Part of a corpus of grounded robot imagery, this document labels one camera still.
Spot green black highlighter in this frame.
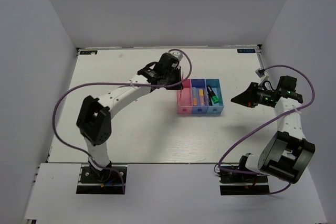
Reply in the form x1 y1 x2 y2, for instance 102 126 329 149
207 86 219 104

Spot orange clear highlighter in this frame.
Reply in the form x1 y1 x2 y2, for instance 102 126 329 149
192 87 198 106

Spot purple black highlighter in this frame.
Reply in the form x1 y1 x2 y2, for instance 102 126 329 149
208 92 213 106

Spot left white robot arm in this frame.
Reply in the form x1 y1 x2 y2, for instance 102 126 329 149
76 50 183 182

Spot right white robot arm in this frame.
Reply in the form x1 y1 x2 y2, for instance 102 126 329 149
231 76 316 184

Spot pink drawer box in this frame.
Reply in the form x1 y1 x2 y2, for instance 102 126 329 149
176 79 193 114

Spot light blue drawer box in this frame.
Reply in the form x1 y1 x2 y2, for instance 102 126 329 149
205 79 224 114

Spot right corner label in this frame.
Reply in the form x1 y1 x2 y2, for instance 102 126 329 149
237 49 256 54

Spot corner label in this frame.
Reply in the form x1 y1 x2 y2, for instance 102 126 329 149
79 50 98 55
237 49 256 54

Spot left corner label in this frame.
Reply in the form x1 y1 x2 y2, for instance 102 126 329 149
79 50 98 55

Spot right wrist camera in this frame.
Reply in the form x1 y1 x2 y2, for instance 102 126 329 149
255 68 269 87

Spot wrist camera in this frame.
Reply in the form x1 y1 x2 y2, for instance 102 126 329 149
255 68 269 87
171 51 183 61

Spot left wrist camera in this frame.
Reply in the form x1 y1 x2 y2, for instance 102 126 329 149
171 51 183 61

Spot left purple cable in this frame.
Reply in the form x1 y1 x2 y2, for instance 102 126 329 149
53 48 193 195

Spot purple cable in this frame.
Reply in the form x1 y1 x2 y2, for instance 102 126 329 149
218 64 316 195
53 48 193 195

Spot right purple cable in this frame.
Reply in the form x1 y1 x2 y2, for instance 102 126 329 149
218 64 316 195

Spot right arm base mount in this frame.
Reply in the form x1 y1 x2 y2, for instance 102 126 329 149
214 155 270 196

